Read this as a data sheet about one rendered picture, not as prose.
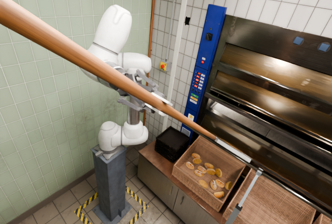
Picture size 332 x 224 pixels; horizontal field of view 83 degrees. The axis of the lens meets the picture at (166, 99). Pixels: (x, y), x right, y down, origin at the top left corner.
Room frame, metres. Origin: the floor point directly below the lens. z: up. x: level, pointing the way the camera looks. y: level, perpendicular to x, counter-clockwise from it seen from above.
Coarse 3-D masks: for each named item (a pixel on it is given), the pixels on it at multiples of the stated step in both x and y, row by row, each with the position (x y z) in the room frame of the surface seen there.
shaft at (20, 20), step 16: (0, 0) 0.21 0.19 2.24; (0, 16) 0.20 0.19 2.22; (16, 16) 0.21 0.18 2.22; (32, 16) 0.23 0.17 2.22; (16, 32) 0.22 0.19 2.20; (32, 32) 0.22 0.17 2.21; (48, 32) 0.24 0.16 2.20; (48, 48) 0.24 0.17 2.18; (64, 48) 0.25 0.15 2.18; (80, 48) 0.27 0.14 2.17; (80, 64) 0.27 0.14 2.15; (96, 64) 0.29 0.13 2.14; (112, 80) 0.32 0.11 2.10; (128, 80) 0.35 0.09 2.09; (144, 96) 0.39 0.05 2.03; (176, 112) 0.53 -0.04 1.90; (192, 128) 0.68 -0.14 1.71
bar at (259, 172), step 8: (216, 144) 1.16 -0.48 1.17; (232, 152) 1.09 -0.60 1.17; (240, 160) 1.03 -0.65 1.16; (256, 168) 0.96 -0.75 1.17; (256, 176) 0.93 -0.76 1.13; (264, 176) 0.91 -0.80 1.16; (280, 184) 0.85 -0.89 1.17; (248, 192) 0.85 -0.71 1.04; (296, 192) 0.80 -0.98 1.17; (304, 200) 0.76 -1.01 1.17; (240, 208) 0.76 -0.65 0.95; (320, 208) 0.71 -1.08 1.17; (232, 216) 0.76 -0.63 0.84; (328, 216) 0.68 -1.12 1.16
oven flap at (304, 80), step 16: (240, 48) 1.60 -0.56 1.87; (224, 64) 1.58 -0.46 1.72; (240, 64) 1.53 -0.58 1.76; (256, 64) 1.47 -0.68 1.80; (272, 64) 1.42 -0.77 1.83; (288, 64) 1.37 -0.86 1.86; (272, 80) 1.36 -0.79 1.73; (288, 80) 1.31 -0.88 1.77; (304, 80) 1.27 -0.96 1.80; (320, 80) 1.23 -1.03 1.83; (320, 96) 1.17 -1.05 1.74
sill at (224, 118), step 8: (208, 112) 1.63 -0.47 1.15; (216, 112) 1.61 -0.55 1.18; (224, 120) 1.52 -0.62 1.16; (232, 120) 1.52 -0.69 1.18; (240, 128) 1.42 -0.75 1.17; (248, 128) 1.43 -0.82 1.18; (256, 136) 1.33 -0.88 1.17; (264, 136) 1.34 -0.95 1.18; (272, 144) 1.25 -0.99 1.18; (280, 152) 1.20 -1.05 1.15; (288, 152) 1.18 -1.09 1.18; (296, 160) 1.12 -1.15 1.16; (304, 160) 1.11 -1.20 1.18; (312, 168) 1.05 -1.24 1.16; (320, 168) 1.05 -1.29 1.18; (328, 176) 0.99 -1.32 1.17
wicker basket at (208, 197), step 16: (192, 144) 1.47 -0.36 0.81; (208, 144) 1.52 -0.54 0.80; (192, 160) 1.45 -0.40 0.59; (208, 160) 1.44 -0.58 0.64; (224, 160) 1.38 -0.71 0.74; (176, 176) 1.20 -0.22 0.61; (192, 176) 1.24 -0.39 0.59; (208, 176) 1.27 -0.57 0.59; (224, 176) 1.30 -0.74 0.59; (208, 192) 0.99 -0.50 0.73; (224, 192) 1.11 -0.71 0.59
